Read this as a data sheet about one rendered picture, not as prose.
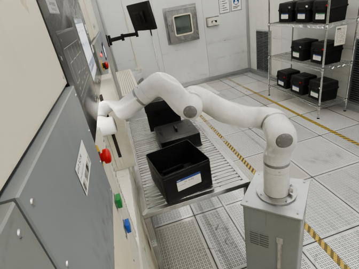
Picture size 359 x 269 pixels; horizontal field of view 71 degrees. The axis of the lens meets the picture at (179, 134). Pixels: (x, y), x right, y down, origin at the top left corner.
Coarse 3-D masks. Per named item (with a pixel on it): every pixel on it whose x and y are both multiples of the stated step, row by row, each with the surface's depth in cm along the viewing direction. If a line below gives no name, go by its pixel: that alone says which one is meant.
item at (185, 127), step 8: (184, 120) 197; (160, 128) 192; (168, 128) 189; (176, 128) 180; (184, 128) 184; (192, 128) 182; (160, 136) 180; (168, 136) 177; (176, 136) 176; (184, 136) 174; (192, 136) 174; (160, 144) 174; (168, 144) 172; (200, 144) 179
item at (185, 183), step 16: (176, 144) 152; (192, 144) 148; (160, 160) 151; (176, 160) 156; (192, 160) 157; (208, 160) 131; (160, 176) 125; (176, 176) 126; (192, 176) 130; (208, 176) 135; (160, 192) 140; (176, 192) 130; (192, 192) 135
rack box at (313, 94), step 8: (312, 80) 350; (320, 80) 344; (328, 80) 339; (336, 80) 335; (312, 88) 350; (328, 88) 334; (336, 88) 336; (312, 96) 356; (328, 96) 340; (336, 96) 343
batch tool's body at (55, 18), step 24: (48, 0) 52; (72, 0) 94; (48, 24) 46; (72, 24) 77; (96, 120) 73; (120, 120) 135; (96, 144) 66; (120, 144) 141; (120, 168) 147; (120, 192) 85; (120, 216) 74; (144, 240) 124; (144, 264) 96
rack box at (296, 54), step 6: (294, 42) 359; (300, 42) 347; (306, 42) 343; (312, 42) 344; (294, 48) 360; (300, 48) 348; (306, 48) 345; (294, 54) 365; (300, 54) 352; (306, 54) 350; (300, 60) 356
